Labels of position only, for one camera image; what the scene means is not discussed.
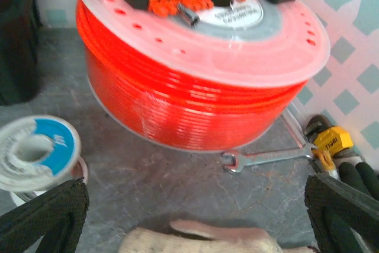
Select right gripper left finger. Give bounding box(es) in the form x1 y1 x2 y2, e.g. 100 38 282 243
1 178 89 252

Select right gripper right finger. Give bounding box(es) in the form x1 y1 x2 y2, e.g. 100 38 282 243
304 173 378 252

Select black rubber glove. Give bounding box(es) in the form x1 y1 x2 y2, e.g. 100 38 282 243
338 162 378 201

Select silver open-end wrench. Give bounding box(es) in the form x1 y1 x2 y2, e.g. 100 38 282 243
222 143 317 174

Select red filament spool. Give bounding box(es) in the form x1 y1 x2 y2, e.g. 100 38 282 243
76 0 330 152

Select black tool box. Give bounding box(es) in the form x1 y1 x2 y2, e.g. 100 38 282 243
1 0 40 105

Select solder wire spool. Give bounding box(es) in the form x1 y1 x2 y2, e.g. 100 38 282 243
1 115 89 206

